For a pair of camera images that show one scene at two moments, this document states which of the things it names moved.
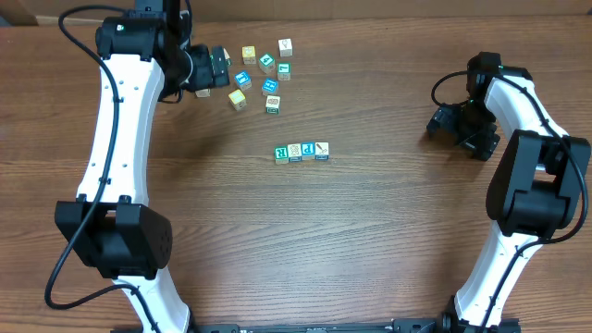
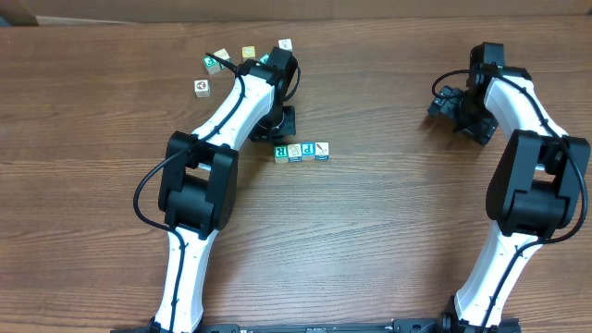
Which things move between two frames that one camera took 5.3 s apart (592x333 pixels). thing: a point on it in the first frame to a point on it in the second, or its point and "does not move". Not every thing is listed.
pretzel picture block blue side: [294, 153] does not move
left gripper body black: [203, 77] to [280, 118]
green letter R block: [281, 154] does not move
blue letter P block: [308, 151] does not move
